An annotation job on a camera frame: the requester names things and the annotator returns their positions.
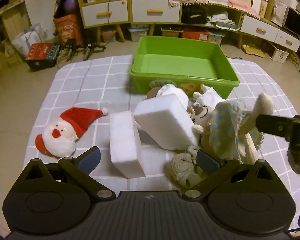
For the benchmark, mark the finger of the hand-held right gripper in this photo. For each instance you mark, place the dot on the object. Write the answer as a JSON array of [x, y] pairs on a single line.
[[272, 125]]

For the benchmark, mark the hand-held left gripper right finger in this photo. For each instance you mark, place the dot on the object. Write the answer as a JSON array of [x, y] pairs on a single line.
[[207, 164]]

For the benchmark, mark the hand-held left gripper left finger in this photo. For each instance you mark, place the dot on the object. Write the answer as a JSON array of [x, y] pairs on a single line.
[[88, 159]]

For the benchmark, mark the santa plush toy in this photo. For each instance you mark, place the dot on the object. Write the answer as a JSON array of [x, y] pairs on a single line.
[[62, 135]]

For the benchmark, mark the white foam block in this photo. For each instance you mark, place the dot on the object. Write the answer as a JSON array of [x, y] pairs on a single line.
[[122, 140], [162, 120]]

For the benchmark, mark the rabbit plush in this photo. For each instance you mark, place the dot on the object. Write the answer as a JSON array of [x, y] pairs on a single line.
[[222, 127]]

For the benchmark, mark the green plastic bin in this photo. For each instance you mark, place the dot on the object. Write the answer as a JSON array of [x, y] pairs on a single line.
[[180, 62]]

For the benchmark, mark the white plush with brown spots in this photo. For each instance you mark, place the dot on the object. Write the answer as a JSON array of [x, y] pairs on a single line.
[[202, 112]]

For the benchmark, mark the grey checkered blanket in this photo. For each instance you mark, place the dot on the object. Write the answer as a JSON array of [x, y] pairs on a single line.
[[77, 92]]

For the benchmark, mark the white printed box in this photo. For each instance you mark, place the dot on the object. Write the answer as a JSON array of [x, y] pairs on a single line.
[[278, 53]]

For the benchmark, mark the yellow duck figurines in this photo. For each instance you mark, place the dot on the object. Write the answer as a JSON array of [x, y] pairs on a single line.
[[252, 50]]

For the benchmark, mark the long wooden console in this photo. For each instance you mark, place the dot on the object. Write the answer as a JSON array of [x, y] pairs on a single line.
[[230, 27]]

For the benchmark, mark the black microwave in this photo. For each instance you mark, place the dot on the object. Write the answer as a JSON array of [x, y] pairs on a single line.
[[293, 20]]

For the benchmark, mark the black tripod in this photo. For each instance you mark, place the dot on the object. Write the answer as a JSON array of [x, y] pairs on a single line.
[[92, 51]]

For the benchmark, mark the red and black audio mixer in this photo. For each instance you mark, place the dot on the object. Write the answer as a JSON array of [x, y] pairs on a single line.
[[41, 53]]

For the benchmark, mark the white appliance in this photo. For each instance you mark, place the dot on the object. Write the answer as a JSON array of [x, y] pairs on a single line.
[[281, 5]]

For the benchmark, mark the clear plastic storage box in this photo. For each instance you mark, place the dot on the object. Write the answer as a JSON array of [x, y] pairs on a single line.
[[108, 36]]

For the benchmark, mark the orange paper bag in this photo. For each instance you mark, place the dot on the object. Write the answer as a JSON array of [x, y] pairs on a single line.
[[67, 30]]

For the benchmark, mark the clear storage box blue lid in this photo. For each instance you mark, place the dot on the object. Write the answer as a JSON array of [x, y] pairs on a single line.
[[138, 33]]

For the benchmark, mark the white plastic bag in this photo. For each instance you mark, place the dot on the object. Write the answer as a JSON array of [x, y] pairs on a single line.
[[27, 38]]

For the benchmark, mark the black bag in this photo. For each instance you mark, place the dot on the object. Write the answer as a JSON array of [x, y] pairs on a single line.
[[193, 15]]

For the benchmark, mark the purple exercise ball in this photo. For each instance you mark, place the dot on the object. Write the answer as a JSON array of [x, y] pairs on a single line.
[[71, 5]]

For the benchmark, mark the tall wooden shelf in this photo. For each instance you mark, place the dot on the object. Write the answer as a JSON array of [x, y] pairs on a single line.
[[7, 17]]

